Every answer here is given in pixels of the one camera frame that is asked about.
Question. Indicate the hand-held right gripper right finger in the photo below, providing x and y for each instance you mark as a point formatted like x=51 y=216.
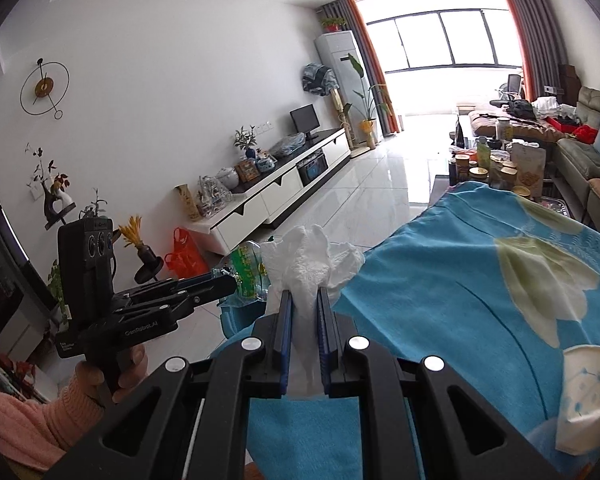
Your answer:
x=324 y=340

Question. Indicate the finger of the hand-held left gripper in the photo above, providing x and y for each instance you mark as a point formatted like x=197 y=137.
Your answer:
x=205 y=287

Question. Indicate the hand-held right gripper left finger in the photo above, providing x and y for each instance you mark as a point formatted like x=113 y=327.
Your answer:
x=286 y=340

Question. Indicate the green printed plastic bag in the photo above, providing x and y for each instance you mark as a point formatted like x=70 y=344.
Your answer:
x=245 y=270

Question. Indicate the blue bin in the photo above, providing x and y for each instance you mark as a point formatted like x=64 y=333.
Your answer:
x=237 y=320

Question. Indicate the white tissue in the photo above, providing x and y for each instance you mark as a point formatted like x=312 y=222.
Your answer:
x=305 y=260

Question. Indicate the person's left forearm pink sleeve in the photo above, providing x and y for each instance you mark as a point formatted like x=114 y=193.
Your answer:
x=25 y=420

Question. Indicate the person's left hand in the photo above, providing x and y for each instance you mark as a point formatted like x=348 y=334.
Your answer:
x=136 y=360

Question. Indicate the orange plastic bag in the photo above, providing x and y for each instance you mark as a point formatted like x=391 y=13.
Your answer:
x=185 y=257

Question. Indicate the black vase with yellow flowers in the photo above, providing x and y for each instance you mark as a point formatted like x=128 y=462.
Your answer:
x=140 y=250

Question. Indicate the small potted green plant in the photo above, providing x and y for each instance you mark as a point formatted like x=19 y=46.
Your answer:
x=92 y=205

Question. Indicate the white vase with branches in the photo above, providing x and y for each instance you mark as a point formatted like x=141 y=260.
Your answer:
x=55 y=200

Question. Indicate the dark cabinet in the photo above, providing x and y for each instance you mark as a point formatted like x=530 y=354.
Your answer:
x=5 y=285

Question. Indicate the gold patterned box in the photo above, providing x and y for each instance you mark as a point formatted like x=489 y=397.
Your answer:
x=187 y=202

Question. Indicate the glass decanter set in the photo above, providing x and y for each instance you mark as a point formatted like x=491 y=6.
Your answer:
x=212 y=197

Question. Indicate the white teapot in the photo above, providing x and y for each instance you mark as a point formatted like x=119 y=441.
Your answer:
x=227 y=178

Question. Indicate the blue floral tablecloth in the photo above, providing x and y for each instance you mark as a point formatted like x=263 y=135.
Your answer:
x=430 y=300

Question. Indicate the white and black TV cabinet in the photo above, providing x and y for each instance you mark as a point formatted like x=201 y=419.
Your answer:
x=280 y=195

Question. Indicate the blue and white porcelain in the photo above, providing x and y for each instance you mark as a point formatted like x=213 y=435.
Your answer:
x=265 y=162

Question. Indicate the plant in dark vase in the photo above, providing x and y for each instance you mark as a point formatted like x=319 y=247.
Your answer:
x=245 y=142

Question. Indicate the clear plastic bag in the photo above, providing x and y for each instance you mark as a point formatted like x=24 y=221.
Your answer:
x=287 y=145

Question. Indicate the black computer monitor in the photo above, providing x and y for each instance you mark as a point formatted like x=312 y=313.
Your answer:
x=304 y=120

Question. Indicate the tall leafy plant yellow pot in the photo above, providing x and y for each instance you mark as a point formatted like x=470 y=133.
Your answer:
x=365 y=125

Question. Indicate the cluttered coffee table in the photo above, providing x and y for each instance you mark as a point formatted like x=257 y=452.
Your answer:
x=485 y=170

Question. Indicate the grey patterned cover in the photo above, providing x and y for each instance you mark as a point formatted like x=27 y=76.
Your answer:
x=317 y=79

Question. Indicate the green bottle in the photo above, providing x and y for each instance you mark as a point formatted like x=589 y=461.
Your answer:
x=483 y=152

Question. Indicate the white standing air conditioner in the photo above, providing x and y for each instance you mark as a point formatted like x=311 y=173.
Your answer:
x=337 y=75

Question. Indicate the brown paper bag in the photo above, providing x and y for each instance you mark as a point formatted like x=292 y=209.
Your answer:
x=527 y=170

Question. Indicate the grey and orange curtain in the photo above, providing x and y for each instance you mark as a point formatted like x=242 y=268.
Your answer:
x=367 y=60
x=530 y=35

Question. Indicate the plant on air conditioner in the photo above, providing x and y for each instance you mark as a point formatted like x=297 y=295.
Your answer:
x=332 y=23

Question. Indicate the brown sectional sofa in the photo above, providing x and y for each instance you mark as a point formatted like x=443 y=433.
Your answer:
x=575 y=155

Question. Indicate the black office chair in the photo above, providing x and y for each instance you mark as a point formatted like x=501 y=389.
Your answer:
x=511 y=89

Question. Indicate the large window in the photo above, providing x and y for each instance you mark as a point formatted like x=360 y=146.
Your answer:
x=445 y=40

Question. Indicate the red cloth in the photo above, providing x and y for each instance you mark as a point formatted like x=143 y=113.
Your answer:
x=587 y=135

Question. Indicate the white wall switch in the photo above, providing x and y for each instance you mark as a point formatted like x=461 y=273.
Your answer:
x=263 y=127

